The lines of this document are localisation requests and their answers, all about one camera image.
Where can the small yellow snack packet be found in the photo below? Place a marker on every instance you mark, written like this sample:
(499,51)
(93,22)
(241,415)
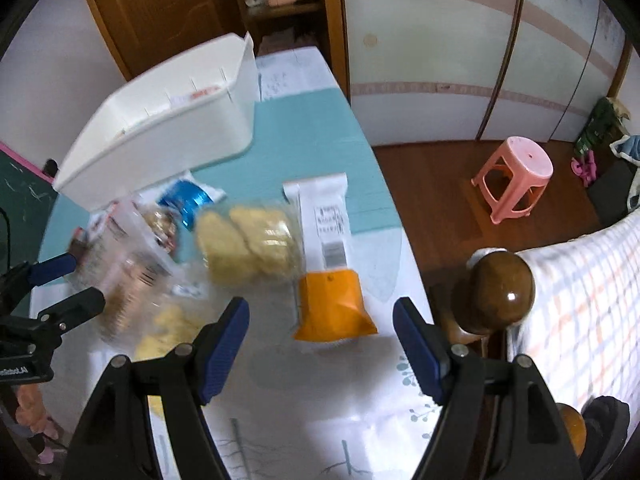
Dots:
(165,330)

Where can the pink orange toy figure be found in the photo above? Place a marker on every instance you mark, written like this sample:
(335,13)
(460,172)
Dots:
(32,410)

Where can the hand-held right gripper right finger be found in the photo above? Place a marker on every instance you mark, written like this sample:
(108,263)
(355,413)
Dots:
(418,352)

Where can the pink toy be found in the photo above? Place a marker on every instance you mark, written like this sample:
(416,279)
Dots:
(586,170)

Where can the black box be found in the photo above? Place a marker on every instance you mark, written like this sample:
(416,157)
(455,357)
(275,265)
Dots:
(612,190)

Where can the green bag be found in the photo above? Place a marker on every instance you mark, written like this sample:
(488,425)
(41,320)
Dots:
(597,127)

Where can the white and orange snack packet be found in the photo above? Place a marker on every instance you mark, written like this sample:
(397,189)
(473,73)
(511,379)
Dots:
(327,270)

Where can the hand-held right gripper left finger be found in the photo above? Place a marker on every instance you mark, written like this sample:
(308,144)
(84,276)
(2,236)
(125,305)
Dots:
(226,355)

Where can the pale striped wardrobe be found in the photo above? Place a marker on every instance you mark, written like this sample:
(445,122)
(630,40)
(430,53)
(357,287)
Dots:
(440,45)

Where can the blue cloth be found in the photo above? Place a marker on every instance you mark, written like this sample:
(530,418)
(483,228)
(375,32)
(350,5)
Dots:
(631,152)

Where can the pink plastic stool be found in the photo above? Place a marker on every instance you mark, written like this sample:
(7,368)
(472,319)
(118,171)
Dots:
(520,165)

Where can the clear brown cookie packet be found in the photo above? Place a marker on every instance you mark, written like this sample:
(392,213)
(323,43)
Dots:
(127,280)

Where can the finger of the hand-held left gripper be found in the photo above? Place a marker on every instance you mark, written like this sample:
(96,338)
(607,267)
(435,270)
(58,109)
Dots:
(75,306)
(50,266)

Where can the small round wooden knob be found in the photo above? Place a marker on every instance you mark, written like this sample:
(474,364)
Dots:
(570,427)

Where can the plaid blanket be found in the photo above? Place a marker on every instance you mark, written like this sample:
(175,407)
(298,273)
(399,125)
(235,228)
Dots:
(585,310)

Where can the brown wooden door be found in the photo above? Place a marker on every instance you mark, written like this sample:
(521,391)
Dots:
(150,5)

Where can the wooden shelf unit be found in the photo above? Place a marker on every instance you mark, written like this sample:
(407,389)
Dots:
(330,5)

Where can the white plastic bin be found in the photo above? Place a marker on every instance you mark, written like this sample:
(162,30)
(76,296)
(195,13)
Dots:
(165,110)

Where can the round wooden bed post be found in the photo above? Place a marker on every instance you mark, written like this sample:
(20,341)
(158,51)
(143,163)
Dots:
(500,287)

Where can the clear yellow cake packet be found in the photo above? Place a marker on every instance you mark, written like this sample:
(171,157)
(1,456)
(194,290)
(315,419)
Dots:
(250,242)

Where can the blue snack packet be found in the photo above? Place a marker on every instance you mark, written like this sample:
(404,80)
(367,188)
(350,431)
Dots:
(187,200)

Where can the green chalkboard with pink frame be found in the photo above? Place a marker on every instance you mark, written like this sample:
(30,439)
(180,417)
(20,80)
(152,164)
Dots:
(20,195)

